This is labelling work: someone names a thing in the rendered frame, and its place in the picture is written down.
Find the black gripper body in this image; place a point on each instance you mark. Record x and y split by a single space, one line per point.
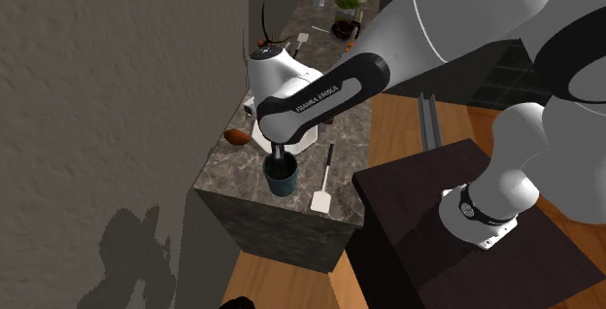
278 152

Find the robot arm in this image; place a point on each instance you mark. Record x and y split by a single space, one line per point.
454 19

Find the white flat base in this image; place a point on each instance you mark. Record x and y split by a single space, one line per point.
303 145

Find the dark blue cup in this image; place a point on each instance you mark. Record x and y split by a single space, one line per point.
281 186

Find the brown oval object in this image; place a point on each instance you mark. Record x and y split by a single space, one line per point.
235 137

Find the small white spatula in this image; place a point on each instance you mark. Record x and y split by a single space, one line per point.
302 39

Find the small orange object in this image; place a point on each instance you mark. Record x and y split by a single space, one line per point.
350 46

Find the white utensil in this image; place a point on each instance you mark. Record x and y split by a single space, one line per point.
320 29

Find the black bowl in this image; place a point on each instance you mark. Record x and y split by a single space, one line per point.
342 30

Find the dark robot stand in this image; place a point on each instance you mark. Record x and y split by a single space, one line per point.
473 270

